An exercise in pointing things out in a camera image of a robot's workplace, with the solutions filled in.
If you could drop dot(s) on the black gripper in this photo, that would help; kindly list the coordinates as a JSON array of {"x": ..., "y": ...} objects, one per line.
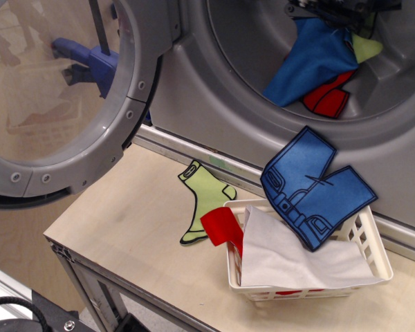
[{"x": 347, "y": 14}]

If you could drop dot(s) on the green felt sock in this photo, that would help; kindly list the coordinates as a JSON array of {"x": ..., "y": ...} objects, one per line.
[
  {"x": 209, "y": 194},
  {"x": 364, "y": 47}
]

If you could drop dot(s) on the blue felt cloth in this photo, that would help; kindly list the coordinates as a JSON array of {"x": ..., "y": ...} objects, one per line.
[{"x": 320, "y": 53}]

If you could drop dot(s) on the blue felt pants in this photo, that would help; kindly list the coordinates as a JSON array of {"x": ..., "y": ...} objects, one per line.
[{"x": 313, "y": 203}]

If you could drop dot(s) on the white plastic laundry basket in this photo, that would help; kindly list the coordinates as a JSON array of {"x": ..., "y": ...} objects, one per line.
[{"x": 359, "y": 229}]

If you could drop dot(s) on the red felt cloth piece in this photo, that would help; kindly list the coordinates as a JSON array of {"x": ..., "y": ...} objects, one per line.
[{"x": 222, "y": 226}]

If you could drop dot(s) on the white felt cloth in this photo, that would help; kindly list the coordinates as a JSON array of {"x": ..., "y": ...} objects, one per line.
[{"x": 273, "y": 255}]

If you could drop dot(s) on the red felt garment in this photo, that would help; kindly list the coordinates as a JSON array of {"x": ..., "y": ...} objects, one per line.
[{"x": 329, "y": 99}]

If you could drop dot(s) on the black robot base bottom left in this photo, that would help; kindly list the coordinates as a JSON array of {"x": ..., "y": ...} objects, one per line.
[{"x": 46, "y": 316}]

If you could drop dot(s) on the grey round machine door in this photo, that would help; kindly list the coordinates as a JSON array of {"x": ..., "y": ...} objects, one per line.
[{"x": 147, "y": 30}]

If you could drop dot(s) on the green felt sock on table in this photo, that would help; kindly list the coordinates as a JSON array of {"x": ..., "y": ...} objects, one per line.
[{"x": 209, "y": 194}]

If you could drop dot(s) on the blue clamp behind door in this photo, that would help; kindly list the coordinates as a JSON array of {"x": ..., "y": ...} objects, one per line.
[{"x": 91, "y": 65}]

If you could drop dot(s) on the aluminium table frame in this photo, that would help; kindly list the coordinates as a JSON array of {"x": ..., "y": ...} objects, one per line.
[{"x": 103, "y": 292}]

